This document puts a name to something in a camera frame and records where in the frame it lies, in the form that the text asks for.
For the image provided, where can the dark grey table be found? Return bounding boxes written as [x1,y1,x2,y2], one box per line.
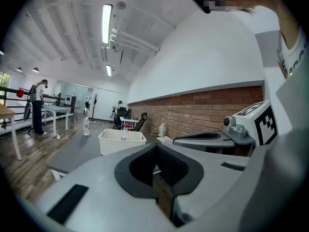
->
[45,128,174,175]

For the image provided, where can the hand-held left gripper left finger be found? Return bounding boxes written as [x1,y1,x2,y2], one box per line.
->
[36,143,176,232]

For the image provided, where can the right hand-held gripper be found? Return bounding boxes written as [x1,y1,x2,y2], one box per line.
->
[173,100,278,153]

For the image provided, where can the person's white printed shirt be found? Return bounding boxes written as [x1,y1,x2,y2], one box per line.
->
[276,27,309,79]

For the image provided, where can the small white desk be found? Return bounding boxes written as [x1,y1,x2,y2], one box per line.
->
[119,116,140,131]

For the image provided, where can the black chair with headrest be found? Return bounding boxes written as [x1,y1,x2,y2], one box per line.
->
[132,112,149,132]

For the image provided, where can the black office chair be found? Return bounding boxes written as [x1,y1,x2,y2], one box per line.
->
[112,106,132,130]

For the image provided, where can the black metal railing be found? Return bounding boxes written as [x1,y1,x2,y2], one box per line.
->
[0,86,73,130]

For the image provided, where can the yellow-green booklet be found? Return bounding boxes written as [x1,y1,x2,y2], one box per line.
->
[156,136,173,145]

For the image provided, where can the clear water bottle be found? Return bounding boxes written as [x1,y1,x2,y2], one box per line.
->
[83,116,91,136]

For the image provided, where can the wooden desk with white legs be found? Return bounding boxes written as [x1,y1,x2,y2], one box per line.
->
[0,104,23,161]

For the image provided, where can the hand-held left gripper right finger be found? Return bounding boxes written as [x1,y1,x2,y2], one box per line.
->
[154,144,251,227]

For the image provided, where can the white ceiling pipes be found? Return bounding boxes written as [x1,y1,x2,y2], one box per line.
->
[109,27,160,56]

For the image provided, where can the black coat rack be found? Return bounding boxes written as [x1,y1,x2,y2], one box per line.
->
[92,93,100,120]

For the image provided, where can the cream perforated plastic basket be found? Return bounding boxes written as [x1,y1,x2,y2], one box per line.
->
[98,128,147,156]

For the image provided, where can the white metal-frame table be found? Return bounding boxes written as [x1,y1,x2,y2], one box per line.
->
[41,104,71,137]

